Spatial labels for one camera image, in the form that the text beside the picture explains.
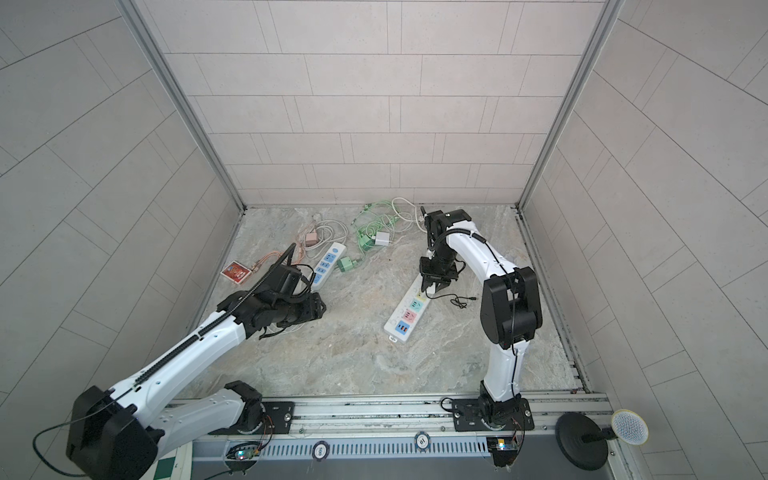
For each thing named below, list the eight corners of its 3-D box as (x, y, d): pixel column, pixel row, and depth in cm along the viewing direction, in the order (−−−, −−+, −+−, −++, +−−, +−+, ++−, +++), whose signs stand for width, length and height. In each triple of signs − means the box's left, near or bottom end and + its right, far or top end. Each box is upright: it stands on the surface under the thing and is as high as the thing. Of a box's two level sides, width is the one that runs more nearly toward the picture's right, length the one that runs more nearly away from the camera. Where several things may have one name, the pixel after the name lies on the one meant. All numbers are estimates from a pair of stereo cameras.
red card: (222, 275, 98) (219, 271, 97) (235, 263, 101) (233, 259, 100) (238, 285, 96) (235, 281, 94) (251, 272, 99) (248, 269, 97)
